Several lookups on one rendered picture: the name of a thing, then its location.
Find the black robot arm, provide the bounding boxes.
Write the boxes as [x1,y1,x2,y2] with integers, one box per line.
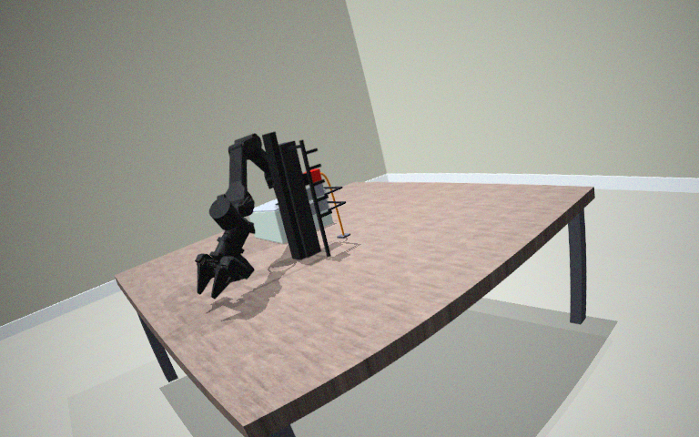
[209,133,274,246]

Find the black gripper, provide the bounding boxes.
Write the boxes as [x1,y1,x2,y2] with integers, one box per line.
[195,233,248,299]

